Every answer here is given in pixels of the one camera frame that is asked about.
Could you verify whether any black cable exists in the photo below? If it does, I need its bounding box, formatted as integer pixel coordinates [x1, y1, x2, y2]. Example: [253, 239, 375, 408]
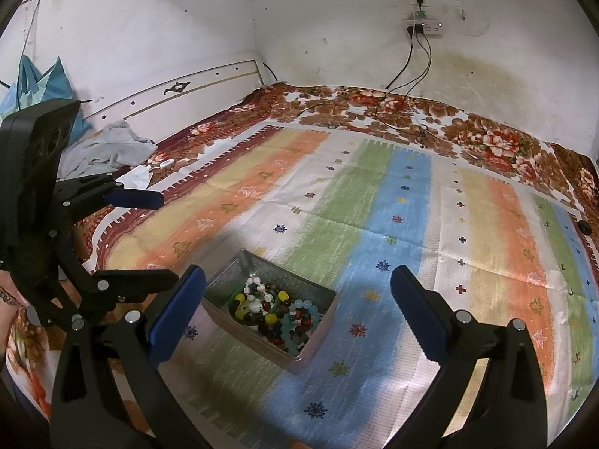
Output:
[374, 35, 432, 148]
[384, 33, 417, 92]

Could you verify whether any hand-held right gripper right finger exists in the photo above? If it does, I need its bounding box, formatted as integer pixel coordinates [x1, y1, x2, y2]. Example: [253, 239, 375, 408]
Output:
[388, 266, 549, 449]

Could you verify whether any person's left forearm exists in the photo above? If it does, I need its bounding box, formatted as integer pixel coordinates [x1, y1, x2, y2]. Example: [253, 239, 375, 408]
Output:
[0, 269, 30, 370]

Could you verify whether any white headboard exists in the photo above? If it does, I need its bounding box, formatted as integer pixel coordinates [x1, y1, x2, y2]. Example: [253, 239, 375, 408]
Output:
[79, 58, 264, 147]

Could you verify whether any white power strip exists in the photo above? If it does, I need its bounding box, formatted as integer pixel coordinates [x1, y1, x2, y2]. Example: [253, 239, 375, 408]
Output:
[405, 19, 444, 37]

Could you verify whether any metal box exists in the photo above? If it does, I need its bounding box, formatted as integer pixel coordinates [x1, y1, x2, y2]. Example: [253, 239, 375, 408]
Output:
[201, 249, 338, 375]

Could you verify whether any white bead bracelet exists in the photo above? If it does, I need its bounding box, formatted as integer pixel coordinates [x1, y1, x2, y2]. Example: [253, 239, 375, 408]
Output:
[244, 278, 278, 313]

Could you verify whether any grey cloth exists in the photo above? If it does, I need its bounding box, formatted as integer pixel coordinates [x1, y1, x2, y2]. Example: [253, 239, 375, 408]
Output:
[61, 119, 160, 181]

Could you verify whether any blue bag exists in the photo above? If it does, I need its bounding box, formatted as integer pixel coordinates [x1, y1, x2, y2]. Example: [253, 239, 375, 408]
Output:
[0, 54, 92, 147]

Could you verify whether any white cloth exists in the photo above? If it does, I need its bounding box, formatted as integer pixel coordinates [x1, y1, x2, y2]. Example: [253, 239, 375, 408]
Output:
[115, 166, 153, 192]

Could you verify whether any multicoloured bead bracelet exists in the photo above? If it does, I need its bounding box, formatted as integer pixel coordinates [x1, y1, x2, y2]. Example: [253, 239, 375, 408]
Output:
[259, 315, 300, 349]

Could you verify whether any striped mat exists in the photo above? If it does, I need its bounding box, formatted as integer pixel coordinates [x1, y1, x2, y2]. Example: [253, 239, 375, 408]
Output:
[89, 124, 599, 449]

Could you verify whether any floral blanket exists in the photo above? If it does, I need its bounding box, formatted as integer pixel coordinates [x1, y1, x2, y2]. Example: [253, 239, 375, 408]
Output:
[0, 82, 599, 431]

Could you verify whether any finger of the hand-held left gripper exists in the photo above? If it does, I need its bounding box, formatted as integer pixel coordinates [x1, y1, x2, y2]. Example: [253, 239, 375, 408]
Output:
[51, 173, 165, 235]
[55, 242, 180, 331]

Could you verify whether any yellow and black bead bracelet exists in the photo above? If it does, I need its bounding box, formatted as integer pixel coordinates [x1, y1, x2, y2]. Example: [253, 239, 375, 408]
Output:
[231, 290, 291, 326]

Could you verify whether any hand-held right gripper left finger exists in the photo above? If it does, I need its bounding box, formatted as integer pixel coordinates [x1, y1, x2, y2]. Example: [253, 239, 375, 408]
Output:
[49, 264, 211, 449]

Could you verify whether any light blue bead bracelet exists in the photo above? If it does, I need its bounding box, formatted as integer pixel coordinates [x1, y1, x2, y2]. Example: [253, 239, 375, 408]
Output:
[280, 299, 325, 357]

